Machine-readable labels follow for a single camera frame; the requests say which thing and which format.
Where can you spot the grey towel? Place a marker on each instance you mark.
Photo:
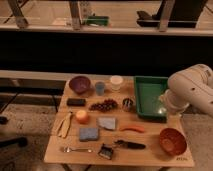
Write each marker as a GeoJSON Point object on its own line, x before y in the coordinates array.
{"type": "Point", "coordinates": [108, 123]}

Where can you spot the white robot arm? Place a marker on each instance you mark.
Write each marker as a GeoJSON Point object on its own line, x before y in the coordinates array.
{"type": "Point", "coordinates": [191, 86]}

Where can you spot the blue plastic cup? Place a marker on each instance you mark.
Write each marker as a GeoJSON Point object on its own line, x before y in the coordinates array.
{"type": "Point", "coordinates": [100, 88]}

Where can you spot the white plastic cup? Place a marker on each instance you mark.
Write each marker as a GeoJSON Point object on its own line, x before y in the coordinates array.
{"type": "Point", "coordinates": [116, 82]}

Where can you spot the metal cup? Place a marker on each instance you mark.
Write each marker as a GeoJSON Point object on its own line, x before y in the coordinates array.
{"type": "Point", "coordinates": [127, 104]}

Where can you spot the bunch of red grapes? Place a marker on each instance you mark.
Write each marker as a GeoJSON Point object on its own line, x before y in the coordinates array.
{"type": "Point", "coordinates": [104, 106]}

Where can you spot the purple bowl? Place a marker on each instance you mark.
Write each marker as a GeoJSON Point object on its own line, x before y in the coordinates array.
{"type": "Point", "coordinates": [80, 84]}

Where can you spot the black rectangular block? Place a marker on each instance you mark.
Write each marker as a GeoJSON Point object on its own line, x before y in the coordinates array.
{"type": "Point", "coordinates": [76, 102]}

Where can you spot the orange apple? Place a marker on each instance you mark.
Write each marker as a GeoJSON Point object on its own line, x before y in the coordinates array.
{"type": "Point", "coordinates": [82, 117]}

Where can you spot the green plastic tray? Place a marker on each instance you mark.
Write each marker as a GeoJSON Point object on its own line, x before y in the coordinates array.
{"type": "Point", "coordinates": [148, 89]}

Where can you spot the blue sponge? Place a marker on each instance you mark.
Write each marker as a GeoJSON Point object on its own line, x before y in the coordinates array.
{"type": "Point", "coordinates": [88, 134]}

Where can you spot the orange carrot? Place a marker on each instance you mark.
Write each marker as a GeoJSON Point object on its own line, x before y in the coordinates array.
{"type": "Point", "coordinates": [136, 128]}

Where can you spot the banana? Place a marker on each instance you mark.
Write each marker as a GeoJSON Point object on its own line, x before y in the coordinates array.
{"type": "Point", "coordinates": [64, 125]}

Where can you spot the black binder clip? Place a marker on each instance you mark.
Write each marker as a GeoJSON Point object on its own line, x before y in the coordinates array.
{"type": "Point", "coordinates": [106, 152]}

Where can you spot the green box on shelf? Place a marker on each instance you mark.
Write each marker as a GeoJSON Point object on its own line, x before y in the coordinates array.
{"type": "Point", "coordinates": [97, 20]}

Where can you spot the metal spoon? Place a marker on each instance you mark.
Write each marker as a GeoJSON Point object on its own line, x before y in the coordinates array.
{"type": "Point", "coordinates": [69, 149]}

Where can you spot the orange bowl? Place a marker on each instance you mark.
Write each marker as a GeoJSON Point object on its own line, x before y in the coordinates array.
{"type": "Point", "coordinates": [172, 141]}

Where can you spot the black office chair base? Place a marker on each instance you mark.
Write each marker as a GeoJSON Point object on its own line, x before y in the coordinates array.
{"type": "Point", "coordinates": [20, 141]}

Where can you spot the black object on shelf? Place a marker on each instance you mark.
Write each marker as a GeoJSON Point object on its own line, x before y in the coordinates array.
{"type": "Point", "coordinates": [185, 14]}

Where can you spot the black handled peeler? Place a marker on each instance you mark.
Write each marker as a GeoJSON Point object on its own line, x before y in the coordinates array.
{"type": "Point", "coordinates": [129, 145]}

